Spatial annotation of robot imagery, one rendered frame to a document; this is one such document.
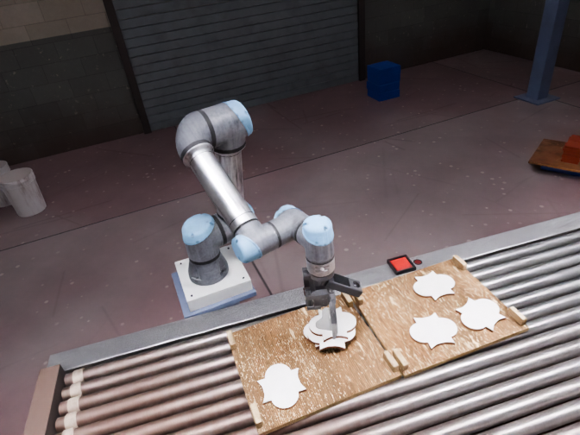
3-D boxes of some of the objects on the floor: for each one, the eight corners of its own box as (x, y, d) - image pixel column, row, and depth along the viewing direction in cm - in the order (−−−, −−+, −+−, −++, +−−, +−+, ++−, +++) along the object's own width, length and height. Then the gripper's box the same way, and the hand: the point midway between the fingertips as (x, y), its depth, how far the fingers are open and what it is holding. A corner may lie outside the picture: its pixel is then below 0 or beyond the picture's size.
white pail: (14, 222, 394) (-6, 187, 374) (15, 207, 417) (-4, 173, 396) (49, 211, 404) (32, 176, 383) (48, 198, 427) (32, 164, 406)
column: (201, 396, 225) (154, 269, 177) (269, 368, 235) (242, 240, 187) (221, 464, 195) (172, 334, 147) (298, 428, 206) (275, 295, 157)
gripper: (299, 249, 124) (305, 298, 136) (305, 297, 108) (312, 349, 119) (329, 244, 124) (332, 294, 136) (340, 293, 108) (343, 344, 119)
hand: (332, 318), depth 127 cm, fingers open, 14 cm apart
